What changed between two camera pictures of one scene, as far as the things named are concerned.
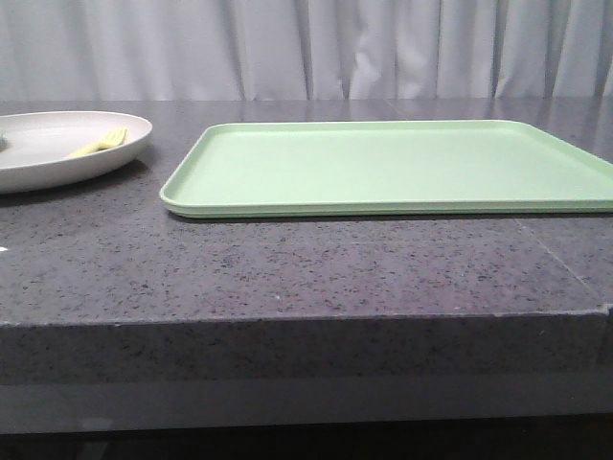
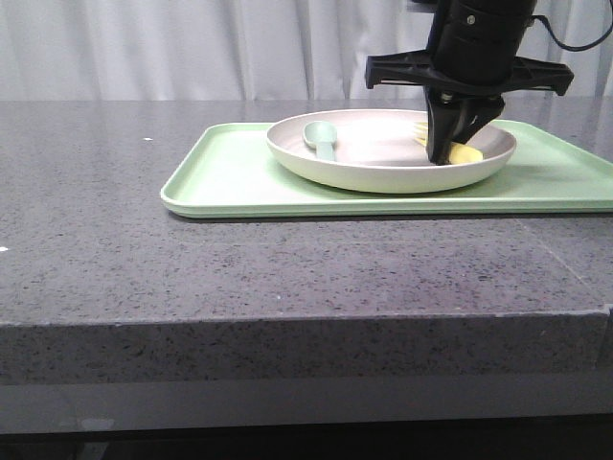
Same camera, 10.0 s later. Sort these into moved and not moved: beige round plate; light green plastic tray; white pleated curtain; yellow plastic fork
Moved: beige round plate; yellow plastic fork
Not moved: white pleated curtain; light green plastic tray
